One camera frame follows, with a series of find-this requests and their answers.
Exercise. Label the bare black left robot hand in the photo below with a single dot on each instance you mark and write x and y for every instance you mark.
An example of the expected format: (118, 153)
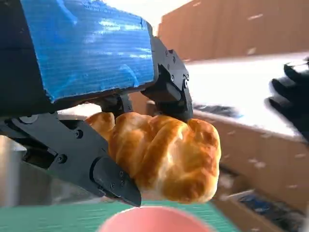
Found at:
(84, 48)

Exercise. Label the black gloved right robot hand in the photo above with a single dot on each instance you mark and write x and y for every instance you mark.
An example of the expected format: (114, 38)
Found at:
(299, 101)

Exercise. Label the orange braided toy bread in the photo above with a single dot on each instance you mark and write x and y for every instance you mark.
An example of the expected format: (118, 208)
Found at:
(169, 154)

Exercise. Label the pink bowl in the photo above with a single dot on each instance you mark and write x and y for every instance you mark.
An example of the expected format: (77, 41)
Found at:
(154, 221)

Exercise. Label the brown cardboard box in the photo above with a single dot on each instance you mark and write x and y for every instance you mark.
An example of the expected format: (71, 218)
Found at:
(265, 154)
(229, 29)

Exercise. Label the green cutting mat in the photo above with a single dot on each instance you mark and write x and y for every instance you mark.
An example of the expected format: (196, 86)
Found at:
(48, 217)

